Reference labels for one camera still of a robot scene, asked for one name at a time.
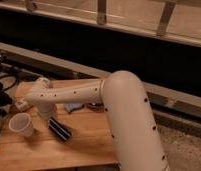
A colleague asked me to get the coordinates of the black bowl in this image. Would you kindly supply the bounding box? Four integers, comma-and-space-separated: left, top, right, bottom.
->
87, 103, 104, 110

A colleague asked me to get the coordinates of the black cable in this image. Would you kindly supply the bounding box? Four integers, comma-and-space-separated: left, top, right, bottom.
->
0, 73, 19, 92

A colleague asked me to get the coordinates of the black striped eraser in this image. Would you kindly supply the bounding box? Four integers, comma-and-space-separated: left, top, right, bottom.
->
49, 118, 72, 141

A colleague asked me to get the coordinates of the blue cloth piece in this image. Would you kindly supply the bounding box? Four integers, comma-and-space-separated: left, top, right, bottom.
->
65, 103, 84, 113

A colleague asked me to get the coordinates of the translucent plastic cup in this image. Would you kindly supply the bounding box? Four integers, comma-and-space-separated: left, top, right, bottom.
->
9, 113, 34, 137

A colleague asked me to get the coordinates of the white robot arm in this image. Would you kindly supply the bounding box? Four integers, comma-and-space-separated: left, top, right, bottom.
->
26, 71, 170, 171

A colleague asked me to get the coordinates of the metal railing bracket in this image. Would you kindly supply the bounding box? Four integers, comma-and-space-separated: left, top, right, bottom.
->
97, 0, 107, 25
25, 0, 37, 12
156, 0, 177, 36

